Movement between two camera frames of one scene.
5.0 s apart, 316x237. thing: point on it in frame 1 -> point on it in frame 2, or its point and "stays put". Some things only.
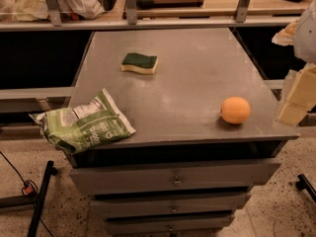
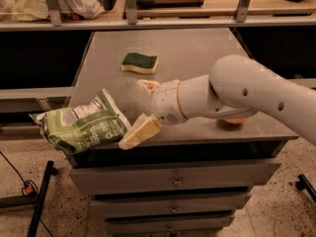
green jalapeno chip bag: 76,130 stays put
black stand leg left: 37,199 stays put
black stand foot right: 303,184 stays put
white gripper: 306,37 -> 165,102
